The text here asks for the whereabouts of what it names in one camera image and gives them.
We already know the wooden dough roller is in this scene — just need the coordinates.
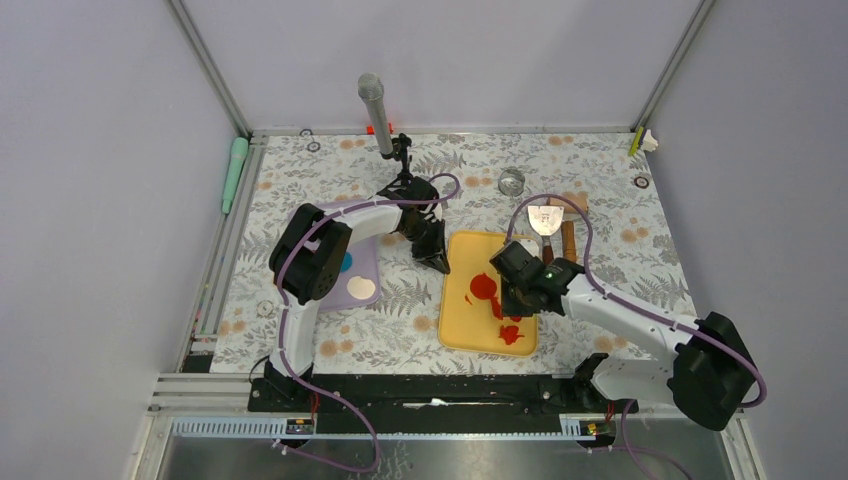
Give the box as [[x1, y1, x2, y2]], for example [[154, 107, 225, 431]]
[[547, 193, 589, 263]]

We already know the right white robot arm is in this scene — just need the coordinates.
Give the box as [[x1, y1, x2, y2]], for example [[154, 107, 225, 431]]
[[490, 241, 758, 431]]

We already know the grey microphone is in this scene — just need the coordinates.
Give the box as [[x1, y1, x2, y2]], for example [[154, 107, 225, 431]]
[[357, 72, 394, 159]]

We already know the red dough ball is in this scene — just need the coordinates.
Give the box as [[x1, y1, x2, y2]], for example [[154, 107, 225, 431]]
[[464, 273, 504, 320]]

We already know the metal dough scraper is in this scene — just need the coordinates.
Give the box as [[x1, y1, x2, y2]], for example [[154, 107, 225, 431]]
[[527, 205, 564, 264]]

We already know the black mini tripod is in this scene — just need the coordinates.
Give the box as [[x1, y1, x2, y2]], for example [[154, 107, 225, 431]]
[[378, 133, 427, 199]]

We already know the flat white dough disc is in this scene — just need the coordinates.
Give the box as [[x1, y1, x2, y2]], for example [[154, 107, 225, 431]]
[[346, 276, 377, 300]]

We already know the flat blue dough disc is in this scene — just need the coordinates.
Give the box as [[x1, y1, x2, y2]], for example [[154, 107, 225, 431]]
[[341, 252, 353, 273]]

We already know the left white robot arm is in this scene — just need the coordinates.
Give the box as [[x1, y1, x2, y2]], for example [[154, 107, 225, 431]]
[[269, 177, 458, 411]]

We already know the purple tray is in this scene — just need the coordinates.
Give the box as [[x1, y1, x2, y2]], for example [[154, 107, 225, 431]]
[[318, 200, 380, 313]]

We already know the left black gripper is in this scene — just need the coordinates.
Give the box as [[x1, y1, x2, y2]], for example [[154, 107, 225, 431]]
[[399, 218, 448, 274]]

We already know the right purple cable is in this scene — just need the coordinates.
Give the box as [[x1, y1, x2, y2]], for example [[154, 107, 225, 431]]
[[504, 193, 768, 480]]

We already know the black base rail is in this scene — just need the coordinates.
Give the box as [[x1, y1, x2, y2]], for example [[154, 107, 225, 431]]
[[247, 371, 638, 435]]

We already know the white corner clip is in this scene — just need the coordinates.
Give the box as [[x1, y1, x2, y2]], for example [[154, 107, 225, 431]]
[[629, 126, 659, 156]]

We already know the round metal cutter ring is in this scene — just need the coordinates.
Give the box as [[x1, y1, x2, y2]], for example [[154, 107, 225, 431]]
[[497, 168, 526, 197]]

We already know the red dough scrap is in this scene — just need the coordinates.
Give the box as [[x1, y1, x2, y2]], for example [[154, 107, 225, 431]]
[[499, 325, 525, 346]]

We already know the yellow tray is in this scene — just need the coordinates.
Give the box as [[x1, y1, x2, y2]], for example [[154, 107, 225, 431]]
[[438, 230, 538, 357]]

